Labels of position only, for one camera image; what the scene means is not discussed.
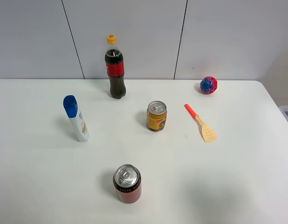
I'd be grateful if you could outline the red blue glitter ball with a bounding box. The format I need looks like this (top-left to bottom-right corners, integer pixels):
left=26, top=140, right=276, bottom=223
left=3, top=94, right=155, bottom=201
left=200, top=76, right=218, bottom=94

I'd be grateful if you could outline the yellow drink can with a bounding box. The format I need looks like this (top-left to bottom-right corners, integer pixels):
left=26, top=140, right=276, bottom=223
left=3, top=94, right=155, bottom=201
left=146, top=101, right=167, bottom=132

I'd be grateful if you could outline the white blue-capped shampoo bottle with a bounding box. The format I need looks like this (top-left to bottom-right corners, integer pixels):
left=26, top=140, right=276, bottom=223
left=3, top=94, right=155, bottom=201
left=63, top=95, right=89, bottom=142

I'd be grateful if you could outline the orange-handled beige spatula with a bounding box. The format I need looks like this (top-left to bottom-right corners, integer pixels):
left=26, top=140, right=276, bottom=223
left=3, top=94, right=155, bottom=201
left=184, top=104, right=218, bottom=143

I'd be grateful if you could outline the red soda can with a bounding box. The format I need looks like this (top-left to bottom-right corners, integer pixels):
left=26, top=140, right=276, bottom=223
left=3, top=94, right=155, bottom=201
left=113, top=164, right=142, bottom=203

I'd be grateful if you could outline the cola bottle yellow cap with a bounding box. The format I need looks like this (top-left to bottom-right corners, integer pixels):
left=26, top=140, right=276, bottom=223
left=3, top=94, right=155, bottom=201
left=104, top=35, right=126, bottom=99

